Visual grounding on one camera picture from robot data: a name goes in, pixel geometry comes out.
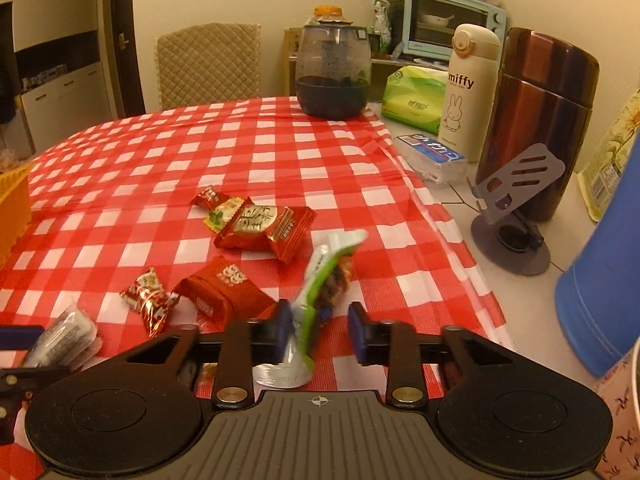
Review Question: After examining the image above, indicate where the green tissue pack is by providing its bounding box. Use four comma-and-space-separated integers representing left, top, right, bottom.
382, 65, 448, 134

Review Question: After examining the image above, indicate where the white storage cabinet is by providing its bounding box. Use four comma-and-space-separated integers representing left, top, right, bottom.
1, 0, 113, 158

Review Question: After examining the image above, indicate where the blue white small pack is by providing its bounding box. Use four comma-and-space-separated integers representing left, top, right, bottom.
393, 133, 469, 185

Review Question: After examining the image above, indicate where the orange lid plastic jar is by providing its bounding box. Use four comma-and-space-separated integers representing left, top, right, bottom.
308, 4, 345, 25

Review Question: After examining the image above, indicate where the orange plastic tray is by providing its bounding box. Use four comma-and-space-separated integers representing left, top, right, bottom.
0, 162, 34, 264

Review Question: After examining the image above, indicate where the light blue toaster oven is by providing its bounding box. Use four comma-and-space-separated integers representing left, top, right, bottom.
397, 0, 508, 62

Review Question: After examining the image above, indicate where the large red snack packet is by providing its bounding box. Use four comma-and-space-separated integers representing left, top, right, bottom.
214, 198, 317, 263

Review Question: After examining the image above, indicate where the blue thermos jug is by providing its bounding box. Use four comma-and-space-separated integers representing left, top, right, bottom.
554, 145, 640, 377

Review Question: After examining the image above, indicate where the yellow green small candy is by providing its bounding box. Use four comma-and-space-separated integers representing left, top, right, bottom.
203, 197, 246, 233

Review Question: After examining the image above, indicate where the white miffy bottle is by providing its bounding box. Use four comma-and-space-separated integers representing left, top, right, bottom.
438, 24, 500, 162

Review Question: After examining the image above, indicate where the beige quilted chair back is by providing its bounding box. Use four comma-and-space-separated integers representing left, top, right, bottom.
154, 23, 262, 110

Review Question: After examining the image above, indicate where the clear silver snack packet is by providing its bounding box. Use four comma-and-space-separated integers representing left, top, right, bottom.
22, 304, 102, 372

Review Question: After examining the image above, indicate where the red square snack packet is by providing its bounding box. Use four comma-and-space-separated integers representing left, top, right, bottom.
172, 256, 277, 327

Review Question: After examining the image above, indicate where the dark wooden door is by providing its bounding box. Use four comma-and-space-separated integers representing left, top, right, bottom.
110, 0, 145, 117

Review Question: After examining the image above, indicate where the green white bag on shelf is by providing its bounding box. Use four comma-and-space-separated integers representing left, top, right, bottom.
368, 0, 392, 54

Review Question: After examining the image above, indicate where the sunflower seed bag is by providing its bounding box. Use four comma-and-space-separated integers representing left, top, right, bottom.
577, 90, 639, 222

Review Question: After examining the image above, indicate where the white patterned mug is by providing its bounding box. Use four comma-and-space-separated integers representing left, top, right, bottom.
596, 341, 640, 480

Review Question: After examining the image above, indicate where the small red candy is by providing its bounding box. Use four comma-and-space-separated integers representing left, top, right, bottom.
190, 185, 230, 211

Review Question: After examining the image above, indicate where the dark glass jar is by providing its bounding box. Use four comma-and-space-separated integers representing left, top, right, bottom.
295, 22, 371, 120

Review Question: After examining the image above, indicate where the green white snack packet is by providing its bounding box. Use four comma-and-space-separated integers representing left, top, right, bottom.
254, 229, 368, 389

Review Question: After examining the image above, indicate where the brown metal thermos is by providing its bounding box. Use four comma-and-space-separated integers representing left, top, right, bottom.
476, 27, 600, 222

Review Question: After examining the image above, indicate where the red white checkered tablecloth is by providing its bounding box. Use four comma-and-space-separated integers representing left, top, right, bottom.
1, 98, 504, 479

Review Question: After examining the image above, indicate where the grey phone stand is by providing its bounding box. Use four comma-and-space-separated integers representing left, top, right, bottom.
471, 143, 565, 276

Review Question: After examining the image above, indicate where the dark red snack packet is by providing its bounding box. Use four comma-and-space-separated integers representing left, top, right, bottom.
119, 268, 180, 338

